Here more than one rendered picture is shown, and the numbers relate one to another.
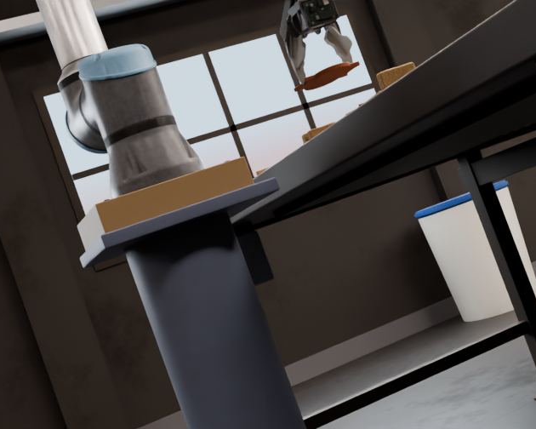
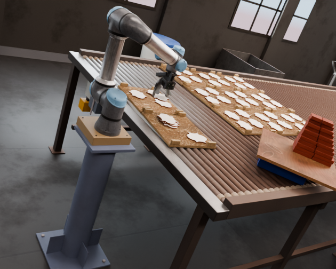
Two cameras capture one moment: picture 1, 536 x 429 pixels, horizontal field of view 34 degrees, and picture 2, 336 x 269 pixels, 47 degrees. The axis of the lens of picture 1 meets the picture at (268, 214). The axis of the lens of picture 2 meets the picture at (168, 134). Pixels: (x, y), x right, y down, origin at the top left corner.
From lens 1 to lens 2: 140 cm
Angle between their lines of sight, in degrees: 34
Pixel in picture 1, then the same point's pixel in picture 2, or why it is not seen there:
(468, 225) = not seen: hidden behind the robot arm
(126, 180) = (102, 130)
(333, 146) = (151, 147)
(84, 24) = (113, 71)
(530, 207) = not seen: hidden behind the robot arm
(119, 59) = (120, 103)
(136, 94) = (118, 112)
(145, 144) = (112, 125)
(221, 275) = (109, 160)
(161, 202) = (108, 142)
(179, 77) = not seen: outside the picture
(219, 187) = (122, 142)
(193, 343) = (94, 171)
